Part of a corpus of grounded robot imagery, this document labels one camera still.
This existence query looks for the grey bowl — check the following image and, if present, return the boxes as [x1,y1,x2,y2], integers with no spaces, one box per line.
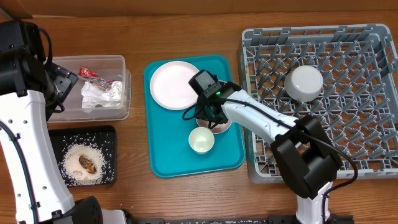
[284,65,323,102]

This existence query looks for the gold foil wrapper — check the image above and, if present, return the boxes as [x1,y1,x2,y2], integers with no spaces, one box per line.
[78,156,96,174]

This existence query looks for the white rice pile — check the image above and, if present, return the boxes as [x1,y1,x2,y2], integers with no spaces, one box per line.
[57,133,116,187]

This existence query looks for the grey dish rack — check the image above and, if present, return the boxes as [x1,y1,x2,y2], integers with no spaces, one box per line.
[239,24,397,179]

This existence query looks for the teal plastic tray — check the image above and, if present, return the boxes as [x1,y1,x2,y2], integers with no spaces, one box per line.
[143,60,245,178]

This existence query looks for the pale green cup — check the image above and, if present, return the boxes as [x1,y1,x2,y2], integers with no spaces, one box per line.
[188,127,215,154]

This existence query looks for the clear plastic bin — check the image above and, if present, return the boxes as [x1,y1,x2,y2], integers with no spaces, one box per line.
[49,55,131,123]

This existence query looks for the white napkin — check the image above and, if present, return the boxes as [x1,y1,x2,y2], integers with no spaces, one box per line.
[81,81,123,108]

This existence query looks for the red foil wrapper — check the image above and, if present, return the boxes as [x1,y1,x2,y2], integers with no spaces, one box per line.
[78,67,114,91]

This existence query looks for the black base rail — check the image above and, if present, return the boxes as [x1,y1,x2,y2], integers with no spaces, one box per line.
[124,214,355,224]

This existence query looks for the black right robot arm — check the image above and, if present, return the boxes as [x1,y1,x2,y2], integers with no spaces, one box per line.
[188,70,342,223]

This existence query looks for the large pink plate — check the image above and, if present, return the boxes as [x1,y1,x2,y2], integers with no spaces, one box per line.
[150,61,199,110]

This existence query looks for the pink bowl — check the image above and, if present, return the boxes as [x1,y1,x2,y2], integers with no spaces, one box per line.
[196,119,232,134]

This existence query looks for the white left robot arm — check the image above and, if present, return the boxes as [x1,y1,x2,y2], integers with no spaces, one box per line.
[1,20,134,223]

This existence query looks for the black tray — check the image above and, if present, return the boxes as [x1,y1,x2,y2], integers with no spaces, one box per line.
[48,124,117,187]

